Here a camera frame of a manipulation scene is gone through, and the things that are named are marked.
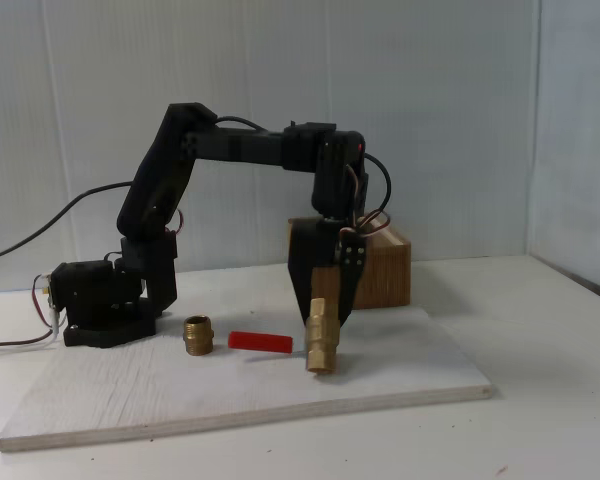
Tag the slatted wooden box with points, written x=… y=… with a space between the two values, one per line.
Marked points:
x=385 y=275

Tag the brass threaded pipe nipple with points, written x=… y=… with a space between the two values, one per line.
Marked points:
x=198 y=336

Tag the white painted plywood board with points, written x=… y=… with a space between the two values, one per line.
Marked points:
x=180 y=390

